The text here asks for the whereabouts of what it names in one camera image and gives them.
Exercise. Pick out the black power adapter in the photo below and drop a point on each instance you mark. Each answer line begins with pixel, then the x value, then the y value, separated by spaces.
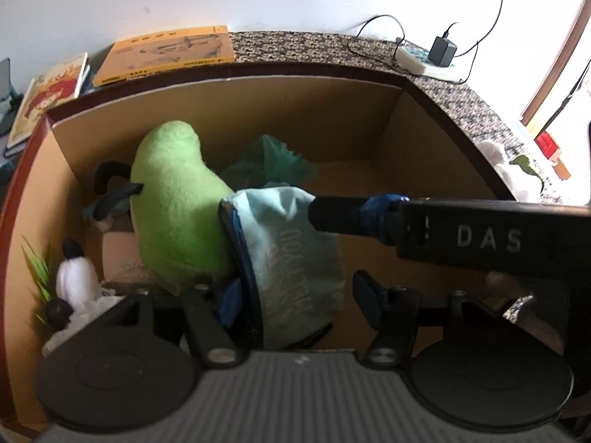
pixel 442 52

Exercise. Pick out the white power strip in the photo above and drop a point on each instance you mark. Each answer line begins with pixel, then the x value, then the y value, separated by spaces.
pixel 415 61

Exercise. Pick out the patterned table cloth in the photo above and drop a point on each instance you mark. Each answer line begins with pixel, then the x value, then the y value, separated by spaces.
pixel 460 102

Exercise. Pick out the light blue fabric pouch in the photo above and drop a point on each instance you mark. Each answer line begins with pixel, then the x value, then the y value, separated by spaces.
pixel 293 280

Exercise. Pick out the teal mesh fabric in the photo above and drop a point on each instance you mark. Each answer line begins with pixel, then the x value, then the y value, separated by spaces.
pixel 268 162

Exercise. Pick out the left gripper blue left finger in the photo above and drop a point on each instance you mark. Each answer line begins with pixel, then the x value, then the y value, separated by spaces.
pixel 229 303

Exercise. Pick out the right hand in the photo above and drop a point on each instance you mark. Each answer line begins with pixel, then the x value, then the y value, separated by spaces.
pixel 522 312

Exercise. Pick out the orange book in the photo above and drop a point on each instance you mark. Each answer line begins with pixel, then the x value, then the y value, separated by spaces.
pixel 165 51

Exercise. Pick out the red box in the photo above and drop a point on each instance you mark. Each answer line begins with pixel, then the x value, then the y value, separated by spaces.
pixel 548 146

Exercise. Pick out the white plush toy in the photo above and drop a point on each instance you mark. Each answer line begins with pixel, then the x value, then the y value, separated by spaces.
pixel 521 179

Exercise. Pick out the illustrated red-haired book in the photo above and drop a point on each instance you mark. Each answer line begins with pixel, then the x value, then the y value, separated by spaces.
pixel 60 84

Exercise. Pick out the brown cardboard box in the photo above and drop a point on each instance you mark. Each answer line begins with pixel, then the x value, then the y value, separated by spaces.
pixel 330 129

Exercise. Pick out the black white panda plush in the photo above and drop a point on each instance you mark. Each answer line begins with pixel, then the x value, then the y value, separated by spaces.
pixel 76 285

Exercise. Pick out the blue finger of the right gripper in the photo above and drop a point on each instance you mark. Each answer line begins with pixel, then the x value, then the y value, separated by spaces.
pixel 376 217

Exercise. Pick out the green plush toy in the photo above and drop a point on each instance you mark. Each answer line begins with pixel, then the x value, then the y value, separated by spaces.
pixel 173 204

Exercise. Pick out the green grass plant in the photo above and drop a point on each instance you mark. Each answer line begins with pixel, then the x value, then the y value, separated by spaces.
pixel 40 272

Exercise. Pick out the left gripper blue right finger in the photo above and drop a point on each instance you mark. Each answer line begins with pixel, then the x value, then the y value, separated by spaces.
pixel 375 301

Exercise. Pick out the small mirror stand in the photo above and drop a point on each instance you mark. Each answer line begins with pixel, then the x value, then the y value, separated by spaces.
pixel 10 98

